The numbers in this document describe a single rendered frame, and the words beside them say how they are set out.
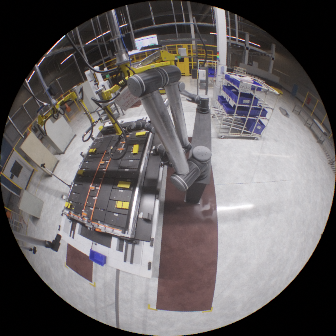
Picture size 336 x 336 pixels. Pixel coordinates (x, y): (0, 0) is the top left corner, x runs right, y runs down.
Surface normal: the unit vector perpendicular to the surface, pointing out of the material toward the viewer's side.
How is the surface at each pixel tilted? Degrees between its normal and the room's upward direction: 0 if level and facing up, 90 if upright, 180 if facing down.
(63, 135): 90
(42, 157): 90
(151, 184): 0
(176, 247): 0
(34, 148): 90
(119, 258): 0
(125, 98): 90
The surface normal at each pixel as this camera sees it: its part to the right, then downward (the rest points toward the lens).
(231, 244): -0.12, -0.55
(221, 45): -0.08, 0.84
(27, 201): 0.99, 0.00
